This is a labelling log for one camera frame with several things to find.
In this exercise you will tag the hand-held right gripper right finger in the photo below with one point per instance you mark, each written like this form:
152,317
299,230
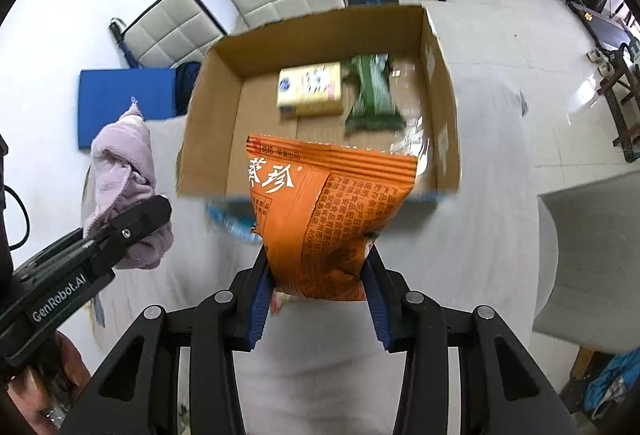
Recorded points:
380,315

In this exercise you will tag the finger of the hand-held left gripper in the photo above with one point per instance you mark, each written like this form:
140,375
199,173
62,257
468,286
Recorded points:
145,217

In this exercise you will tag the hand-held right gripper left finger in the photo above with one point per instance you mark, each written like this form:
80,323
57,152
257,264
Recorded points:
260,315

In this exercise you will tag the purple towel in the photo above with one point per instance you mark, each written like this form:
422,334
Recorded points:
125,155

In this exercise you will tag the cardboard box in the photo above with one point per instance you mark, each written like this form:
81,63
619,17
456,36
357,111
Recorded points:
210,140

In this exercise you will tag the orange snack packet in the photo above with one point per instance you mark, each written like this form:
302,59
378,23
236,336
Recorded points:
325,215

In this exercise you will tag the person's left hand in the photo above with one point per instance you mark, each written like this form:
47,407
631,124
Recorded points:
30,390

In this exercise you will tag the blue white packet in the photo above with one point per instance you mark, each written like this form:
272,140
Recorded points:
230,220

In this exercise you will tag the blue mat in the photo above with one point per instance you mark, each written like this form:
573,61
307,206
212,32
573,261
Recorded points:
110,95

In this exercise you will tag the dark blue bag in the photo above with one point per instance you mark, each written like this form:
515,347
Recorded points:
189,82

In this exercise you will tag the black blue bar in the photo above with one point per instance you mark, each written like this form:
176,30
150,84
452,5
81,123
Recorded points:
122,42

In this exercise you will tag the clear plastic packet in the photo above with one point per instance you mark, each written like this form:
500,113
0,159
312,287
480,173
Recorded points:
415,140

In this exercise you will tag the small white quilted cushion panel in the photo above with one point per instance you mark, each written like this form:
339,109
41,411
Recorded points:
170,30

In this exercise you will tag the yellow tissue pack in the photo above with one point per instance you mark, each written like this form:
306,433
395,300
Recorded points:
310,90

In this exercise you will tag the green striped packet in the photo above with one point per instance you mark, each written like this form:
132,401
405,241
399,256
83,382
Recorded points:
372,100

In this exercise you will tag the grey chair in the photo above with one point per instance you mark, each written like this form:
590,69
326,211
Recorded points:
595,265

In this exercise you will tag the blue cloth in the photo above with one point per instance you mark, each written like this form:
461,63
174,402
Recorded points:
615,385

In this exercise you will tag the dark wooden rack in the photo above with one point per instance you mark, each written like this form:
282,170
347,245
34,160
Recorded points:
622,115

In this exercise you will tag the pair of white shoes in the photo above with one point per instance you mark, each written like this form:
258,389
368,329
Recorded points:
600,60

